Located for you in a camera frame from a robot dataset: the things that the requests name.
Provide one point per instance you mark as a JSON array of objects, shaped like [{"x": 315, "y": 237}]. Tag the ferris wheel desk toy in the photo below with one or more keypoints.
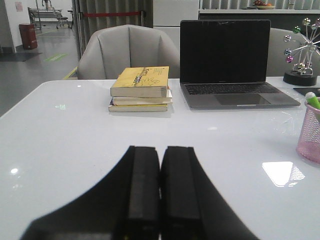
[{"x": 302, "y": 72}]

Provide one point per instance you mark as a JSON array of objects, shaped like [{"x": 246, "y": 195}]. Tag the pink mesh pen holder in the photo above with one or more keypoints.
[{"x": 308, "y": 145}]

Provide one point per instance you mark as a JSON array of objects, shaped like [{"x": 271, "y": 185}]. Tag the grey open laptop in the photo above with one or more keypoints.
[{"x": 223, "y": 65}]

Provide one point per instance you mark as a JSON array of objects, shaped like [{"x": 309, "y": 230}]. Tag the metal cart in background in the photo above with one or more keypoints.
[{"x": 55, "y": 11}]

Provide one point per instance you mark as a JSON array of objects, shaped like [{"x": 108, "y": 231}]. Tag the fruit bowl on counter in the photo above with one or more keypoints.
[{"x": 261, "y": 5}]

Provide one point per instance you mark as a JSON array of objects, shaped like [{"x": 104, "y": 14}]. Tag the left grey armchair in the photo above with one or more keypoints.
[{"x": 111, "y": 50}]

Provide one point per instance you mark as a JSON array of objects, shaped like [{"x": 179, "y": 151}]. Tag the yellow book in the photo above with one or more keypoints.
[
  {"x": 137, "y": 108},
  {"x": 144, "y": 82}
]

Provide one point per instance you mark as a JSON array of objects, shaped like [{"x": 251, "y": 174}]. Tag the green highlighter pen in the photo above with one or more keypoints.
[{"x": 312, "y": 100}]

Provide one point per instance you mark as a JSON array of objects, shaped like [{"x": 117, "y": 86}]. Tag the red trash bin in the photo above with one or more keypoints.
[{"x": 28, "y": 36}]

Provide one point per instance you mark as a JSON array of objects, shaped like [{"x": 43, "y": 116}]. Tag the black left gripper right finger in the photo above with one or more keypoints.
[{"x": 191, "y": 206}]

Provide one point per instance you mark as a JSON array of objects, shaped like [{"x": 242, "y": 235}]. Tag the grey armchair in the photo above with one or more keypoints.
[
  {"x": 279, "y": 41},
  {"x": 111, "y": 50}
]

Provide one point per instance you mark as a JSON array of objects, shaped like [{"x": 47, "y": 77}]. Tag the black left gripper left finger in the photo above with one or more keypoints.
[{"x": 124, "y": 205}]

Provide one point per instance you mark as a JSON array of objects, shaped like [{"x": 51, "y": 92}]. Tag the top yellow book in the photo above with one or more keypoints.
[{"x": 144, "y": 82}]

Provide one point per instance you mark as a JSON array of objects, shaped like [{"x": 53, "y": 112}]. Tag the bottom yellow book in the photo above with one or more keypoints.
[{"x": 137, "y": 108}]

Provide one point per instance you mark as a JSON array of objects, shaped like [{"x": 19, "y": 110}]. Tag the middle white book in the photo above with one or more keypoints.
[{"x": 143, "y": 100}]

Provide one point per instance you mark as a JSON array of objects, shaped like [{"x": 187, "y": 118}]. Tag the black mouse pad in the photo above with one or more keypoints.
[{"x": 304, "y": 90}]

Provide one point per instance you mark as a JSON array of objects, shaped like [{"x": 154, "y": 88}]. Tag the right grey armchair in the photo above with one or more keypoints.
[{"x": 279, "y": 41}]

